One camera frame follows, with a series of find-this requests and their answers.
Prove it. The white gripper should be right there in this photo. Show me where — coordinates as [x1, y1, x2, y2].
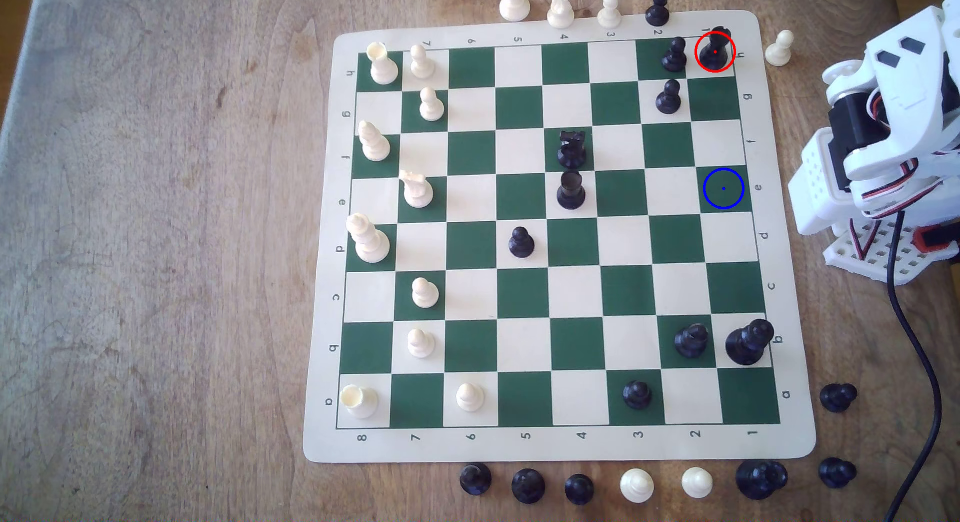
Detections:
[786, 128, 858, 236]

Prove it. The black chess rook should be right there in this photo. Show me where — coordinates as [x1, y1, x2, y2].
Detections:
[697, 27, 734, 73]

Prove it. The black chess king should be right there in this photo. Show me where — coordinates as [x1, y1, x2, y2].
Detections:
[725, 318, 775, 367]

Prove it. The black chess bishop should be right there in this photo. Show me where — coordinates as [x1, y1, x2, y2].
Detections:
[673, 323, 710, 359]

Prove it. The black chess knight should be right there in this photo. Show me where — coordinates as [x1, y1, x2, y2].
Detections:
[557, 129, 588, 170]

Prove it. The green and cream chess mat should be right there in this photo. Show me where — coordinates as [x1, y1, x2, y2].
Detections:
[303, 10, 817, 463]

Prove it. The black chess queen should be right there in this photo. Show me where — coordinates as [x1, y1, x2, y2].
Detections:
[735, 459, 789, 501]

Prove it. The white chess rook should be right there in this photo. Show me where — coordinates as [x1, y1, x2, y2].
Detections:
[366, 42, 400, 85]
[339, 384, 379, 420]

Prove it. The red clamp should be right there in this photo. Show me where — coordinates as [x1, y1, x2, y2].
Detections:
[913, 225, 960, 254]

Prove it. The black pawn centre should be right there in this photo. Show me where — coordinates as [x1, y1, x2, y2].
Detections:
[556, 170, 587, 211]

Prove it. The white queen left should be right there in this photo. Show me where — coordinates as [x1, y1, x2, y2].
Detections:
[345, 213, 391, 265]

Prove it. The white perforated base plate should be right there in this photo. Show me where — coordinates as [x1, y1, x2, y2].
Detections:
[823, 220, 960, 286]

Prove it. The black cable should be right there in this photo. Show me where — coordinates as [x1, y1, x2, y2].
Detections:
[881, 210, 945, 522]

